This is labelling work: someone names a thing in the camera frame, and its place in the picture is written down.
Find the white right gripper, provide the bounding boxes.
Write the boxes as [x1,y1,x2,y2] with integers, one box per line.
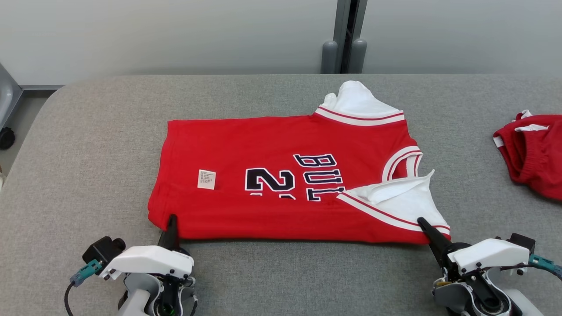
[417,217,531,281]

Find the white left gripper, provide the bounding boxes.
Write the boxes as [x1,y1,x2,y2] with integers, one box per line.
[99,214,195,280]

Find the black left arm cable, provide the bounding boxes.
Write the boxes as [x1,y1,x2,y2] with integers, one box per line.
[64,281,77,316]

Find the grey partition post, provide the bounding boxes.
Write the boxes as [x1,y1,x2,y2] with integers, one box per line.
[332,0,368,74]

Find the teal right cable connector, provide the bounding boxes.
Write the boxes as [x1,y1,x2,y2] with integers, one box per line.
[528,254,562,279]

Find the teal cable connector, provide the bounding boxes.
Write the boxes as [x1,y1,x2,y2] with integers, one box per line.
[528,254,562,279]
[70,259,102,287]

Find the red basketball shorts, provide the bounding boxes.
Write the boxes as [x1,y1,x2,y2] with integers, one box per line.
[493,110,562,201]

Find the grey cart leg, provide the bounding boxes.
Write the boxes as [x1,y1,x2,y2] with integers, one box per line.
[0,64,23,132]

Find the black caster wheel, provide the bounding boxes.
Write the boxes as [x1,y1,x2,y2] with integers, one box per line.
[0,127,16,151]

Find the grey cylinder post foot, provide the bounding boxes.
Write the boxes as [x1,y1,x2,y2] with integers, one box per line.
[321,40,339,74]
[349,39,367,74]

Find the red jersey with white sleeves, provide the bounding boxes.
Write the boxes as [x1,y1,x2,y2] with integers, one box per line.
[147,80,452,245]

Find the teal left cable connector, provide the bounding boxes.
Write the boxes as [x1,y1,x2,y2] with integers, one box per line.
[70,259,102,287]

